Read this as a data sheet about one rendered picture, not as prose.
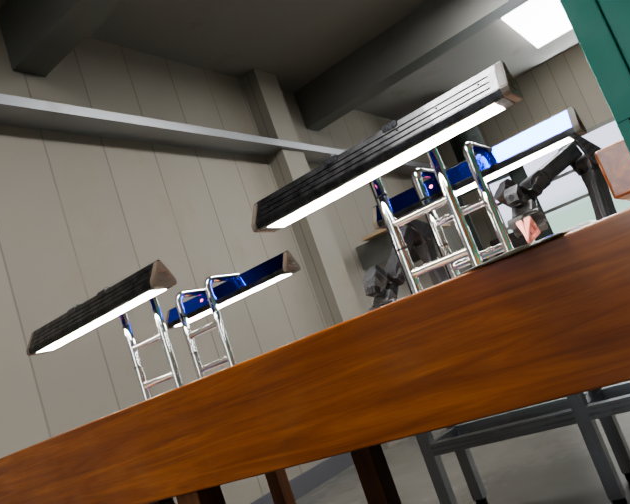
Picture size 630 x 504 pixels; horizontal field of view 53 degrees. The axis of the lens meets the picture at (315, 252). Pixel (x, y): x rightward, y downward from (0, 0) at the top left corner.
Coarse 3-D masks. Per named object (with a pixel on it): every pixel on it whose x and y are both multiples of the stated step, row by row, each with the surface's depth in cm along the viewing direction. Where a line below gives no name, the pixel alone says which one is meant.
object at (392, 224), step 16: (384, 128) 125; (432, 160) 137; (384, 192) 144; (448, 192) 135; (384, 208) 144; (416, 208) 140; (432, 208) 138; (400, 224) 142; (464, 224) 134; (400, 240) 142; (464, 240) 133; (400, 256) 142; (448, 256) 136; (464, 256) 134; (416, 272) 140; (416, 288) 140
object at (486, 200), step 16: (464, 144) 159; (480, 144) 166; (416, 176) 165; (432, 176) 174; (480, 176) 156; (416, 192) 166; (480, 192) 156; (464, 208) 158; (496, 208) 155; (432, 224) 163; (496, 224) 154; (480, 256) 156; (448, 272) 162
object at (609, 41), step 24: (576, 0) 65; (600, 0) 64; (624, 0) 63; (576, 24) 65; (600, 24) 64; (624, 24) 63; (600, 48) 64; (624, 48) 63; (600, 72) 64; (624, 72) 63; (624, 96) 63; (624, 120) 63
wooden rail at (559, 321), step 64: (512, 256) 80; (576, 256) 76; (384, 320) 91; (448, 320) 85; (512, 320) 80; (576, 320) 76; (192, 384) 113; (256, 384) 105; (320, 384) 97; (384, 384) 91; (448, 384) 86; (512, 384) 81; (576, 384) 76; (64, 448) 135; (128, 448) 124; (192, 448) 114; (256, 448) 105; (320, 448) 98
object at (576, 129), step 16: (560, 112) 160; (576, 112) 159; (544, 128) 161; (560, 128) 158; (576, 128) 155; (512, 144) 166; (528, 144) 162; (544, 144) 159; (480, 160) 171; (496, 160) 167; (512, 160) 164; (448, 176) 176; (464, 176) 172; (432, 192) 177; (400, 208) 183; (384, 224) 186
